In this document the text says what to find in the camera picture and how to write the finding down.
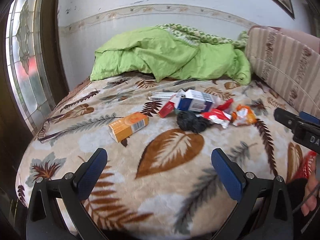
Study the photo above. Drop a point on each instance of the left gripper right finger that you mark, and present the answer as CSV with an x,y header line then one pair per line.
x,y
263,209

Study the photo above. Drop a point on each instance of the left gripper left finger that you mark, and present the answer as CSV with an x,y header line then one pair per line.
x,y
44,218

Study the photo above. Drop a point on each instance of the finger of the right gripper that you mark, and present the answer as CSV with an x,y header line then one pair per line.
x,y
309,118

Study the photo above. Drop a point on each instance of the orange snack bag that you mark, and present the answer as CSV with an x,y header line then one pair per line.
x,y
243,115

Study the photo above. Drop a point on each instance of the red mesh trash basket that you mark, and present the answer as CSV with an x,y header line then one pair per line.
x,y
304,170

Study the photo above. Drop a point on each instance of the person right hand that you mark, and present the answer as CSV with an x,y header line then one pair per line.
x,y
310,195

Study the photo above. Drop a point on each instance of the striped floral cushion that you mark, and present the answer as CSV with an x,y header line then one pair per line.
x,y
286,65

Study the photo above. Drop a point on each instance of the pink headboard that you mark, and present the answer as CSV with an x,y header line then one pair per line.
x,y
306,39

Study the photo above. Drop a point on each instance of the red purple foil wrapper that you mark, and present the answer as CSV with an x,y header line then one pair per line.
x,y
225,105

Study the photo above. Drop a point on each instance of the red white snack wrapper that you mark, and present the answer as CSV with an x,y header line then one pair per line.
x,y
216,116

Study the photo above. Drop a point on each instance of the leaf pattern fleece blanket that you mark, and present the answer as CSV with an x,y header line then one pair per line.
x,y
158,183

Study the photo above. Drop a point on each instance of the blue white carton box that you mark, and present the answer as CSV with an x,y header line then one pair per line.
x,y
195,101

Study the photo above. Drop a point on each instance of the black crumpled plastic bag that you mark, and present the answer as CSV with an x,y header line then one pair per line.
x,y
188,121

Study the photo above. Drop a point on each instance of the orange medicine box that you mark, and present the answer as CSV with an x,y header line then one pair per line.
x,y
127,126

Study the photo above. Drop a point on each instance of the red cigarette box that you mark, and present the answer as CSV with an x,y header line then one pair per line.
x,y
168,107

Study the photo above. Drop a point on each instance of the white flat box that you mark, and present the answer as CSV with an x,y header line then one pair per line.
x,y
161,96

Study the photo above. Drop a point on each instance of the stained glass window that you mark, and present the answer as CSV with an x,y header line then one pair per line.
x,y
25,64

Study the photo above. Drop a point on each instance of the green quilt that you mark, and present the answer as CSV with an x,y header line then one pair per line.
x,y
175,51

